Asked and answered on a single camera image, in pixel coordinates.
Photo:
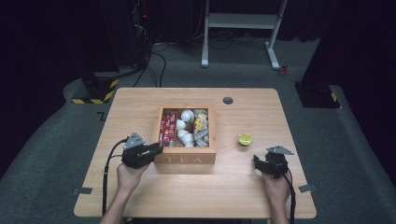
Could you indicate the pile of yellow packets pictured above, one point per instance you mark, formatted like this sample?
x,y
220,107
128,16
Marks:
x,y
200,122

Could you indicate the small red floor object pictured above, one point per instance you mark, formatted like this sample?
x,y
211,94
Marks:
x,y
283,70

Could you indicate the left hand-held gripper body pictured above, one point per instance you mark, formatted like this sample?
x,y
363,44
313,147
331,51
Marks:
x,y
134,155

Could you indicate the white metal stand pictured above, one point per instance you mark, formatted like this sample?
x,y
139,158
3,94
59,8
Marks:
x,y
241,21

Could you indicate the black yellow striped stand base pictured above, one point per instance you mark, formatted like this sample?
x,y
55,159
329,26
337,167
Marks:
x,y
99,88

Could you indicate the pile of grey packets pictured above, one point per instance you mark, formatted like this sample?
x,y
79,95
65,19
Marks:
x,y
201,137

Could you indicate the large white capsule cup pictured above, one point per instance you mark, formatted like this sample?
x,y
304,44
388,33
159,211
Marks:
x,y
187,115

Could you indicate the row of red packets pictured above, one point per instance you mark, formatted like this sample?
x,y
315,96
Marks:
x,y
167,129

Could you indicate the grey tape piece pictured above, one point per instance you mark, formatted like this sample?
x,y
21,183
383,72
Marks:
x,y
307,188
82,191

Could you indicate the person's right hand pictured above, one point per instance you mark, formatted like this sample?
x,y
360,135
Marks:
x,y
277,190

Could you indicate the wooden tea box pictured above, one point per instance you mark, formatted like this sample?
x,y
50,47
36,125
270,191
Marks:
x,y
183,157

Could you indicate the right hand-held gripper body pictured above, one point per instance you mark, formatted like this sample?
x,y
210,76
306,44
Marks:
x,y
277,164

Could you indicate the person's left hand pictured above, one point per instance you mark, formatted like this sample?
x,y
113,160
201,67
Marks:
x,y
129,179

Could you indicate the black floor tape mark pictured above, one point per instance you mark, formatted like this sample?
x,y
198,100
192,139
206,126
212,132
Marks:
x,y
102,116

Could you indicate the dark equipment rack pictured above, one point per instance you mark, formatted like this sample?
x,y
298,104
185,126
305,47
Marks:
x,y
141,28

